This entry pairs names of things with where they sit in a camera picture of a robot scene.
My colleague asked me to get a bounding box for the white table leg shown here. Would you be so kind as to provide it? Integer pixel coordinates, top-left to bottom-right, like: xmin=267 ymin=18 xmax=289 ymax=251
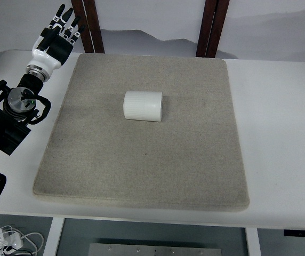
xmin=244 ymin=228 xmax=262 ymax=256
xmin=44 ymin=217 xmax=65 ymax=256

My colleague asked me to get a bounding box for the white cup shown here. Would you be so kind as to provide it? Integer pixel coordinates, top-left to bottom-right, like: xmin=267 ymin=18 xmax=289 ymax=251
xmin=122 ymin=90 xmax=164 ymax=123

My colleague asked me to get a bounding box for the black control panel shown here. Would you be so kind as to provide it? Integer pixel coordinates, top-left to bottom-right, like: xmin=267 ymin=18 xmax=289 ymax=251
xmin=284 ymin=229 xmax=305 ymax=237

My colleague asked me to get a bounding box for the white power adapter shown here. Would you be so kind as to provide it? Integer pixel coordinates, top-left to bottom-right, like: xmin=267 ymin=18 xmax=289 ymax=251
xmin=0 ymin=229 xmax=25 ymax=248

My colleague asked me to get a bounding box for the brown wooden screen post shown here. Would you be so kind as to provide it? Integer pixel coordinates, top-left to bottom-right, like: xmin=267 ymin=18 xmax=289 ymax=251
xmin=195 ymin=0 xmax=230 ymax=58
xmin=71 ymin=0 xmax=106 ymax=54

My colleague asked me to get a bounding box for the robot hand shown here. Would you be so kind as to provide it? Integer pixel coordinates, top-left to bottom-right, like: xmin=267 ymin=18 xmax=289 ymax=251
xmin=26 ymin=4 xmax=87 ymax=76

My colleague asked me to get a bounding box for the white cable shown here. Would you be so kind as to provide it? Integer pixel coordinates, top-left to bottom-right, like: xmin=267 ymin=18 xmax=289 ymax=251
xmin=0 ymin=225 xmax=45 ymax=256

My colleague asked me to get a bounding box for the grey metal plate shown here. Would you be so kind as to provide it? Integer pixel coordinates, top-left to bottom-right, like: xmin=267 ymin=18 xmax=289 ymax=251
xmin=88 ymin=242 xmax=222 ymax=256

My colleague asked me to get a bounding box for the grey felt mat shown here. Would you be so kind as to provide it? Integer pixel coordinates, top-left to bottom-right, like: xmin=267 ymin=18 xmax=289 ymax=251
xmin=31 ymin=52 xmax=251 ymax=213

